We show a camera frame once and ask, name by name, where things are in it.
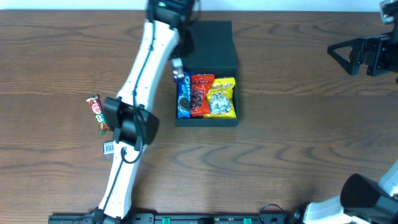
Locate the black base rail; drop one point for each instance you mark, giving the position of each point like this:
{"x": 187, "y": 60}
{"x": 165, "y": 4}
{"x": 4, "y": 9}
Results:
{"x": 149, "y": 218}

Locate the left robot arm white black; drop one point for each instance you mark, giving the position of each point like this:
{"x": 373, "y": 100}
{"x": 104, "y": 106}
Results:
{"x": 129, "y": 114}

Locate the KitKat bar red green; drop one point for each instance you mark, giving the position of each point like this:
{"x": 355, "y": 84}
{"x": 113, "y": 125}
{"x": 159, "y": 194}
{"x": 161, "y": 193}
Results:
{"x": 96, "y": 107}

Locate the dark green box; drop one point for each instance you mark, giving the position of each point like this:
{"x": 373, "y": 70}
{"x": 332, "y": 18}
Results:
{"x": 212, "y": 52}

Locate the small blue barcode packet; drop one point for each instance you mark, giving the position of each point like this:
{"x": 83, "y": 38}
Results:
{"x": 108, "y": 148}

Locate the blue Oreo pack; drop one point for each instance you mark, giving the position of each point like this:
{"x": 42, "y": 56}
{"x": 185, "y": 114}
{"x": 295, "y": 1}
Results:
{"x": 184, "y": 96}

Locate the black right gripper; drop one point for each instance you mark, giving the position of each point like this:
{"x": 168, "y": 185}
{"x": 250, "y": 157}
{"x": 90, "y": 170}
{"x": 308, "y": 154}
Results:
{"x": 356, "y": 55}

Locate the red Hacks candy bag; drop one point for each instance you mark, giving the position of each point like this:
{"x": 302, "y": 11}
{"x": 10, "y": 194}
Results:
{"x": 200, "y": 85}

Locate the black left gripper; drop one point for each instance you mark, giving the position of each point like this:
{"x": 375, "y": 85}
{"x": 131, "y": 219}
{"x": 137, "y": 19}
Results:
{"x": 188, "y": 35}

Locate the yellow candy bag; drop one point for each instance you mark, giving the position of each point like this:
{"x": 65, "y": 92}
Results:
{"x": 220, "y": 99}

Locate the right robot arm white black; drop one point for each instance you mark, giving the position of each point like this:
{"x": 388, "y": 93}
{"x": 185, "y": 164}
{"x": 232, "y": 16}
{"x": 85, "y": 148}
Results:
{"x": 361, "y": 200}

